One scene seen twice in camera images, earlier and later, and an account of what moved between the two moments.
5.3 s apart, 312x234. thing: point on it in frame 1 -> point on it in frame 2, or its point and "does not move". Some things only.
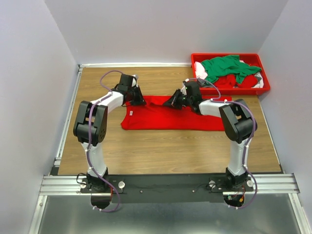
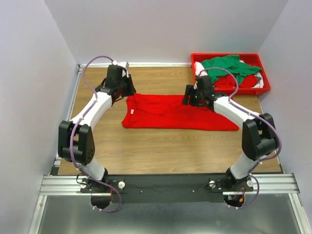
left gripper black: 140,100 -> 132,90
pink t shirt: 200,70 does not move
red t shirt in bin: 229,81 does not move
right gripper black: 172,102 -> 189,90
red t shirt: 153,114 does not move
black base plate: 166,188 does not move
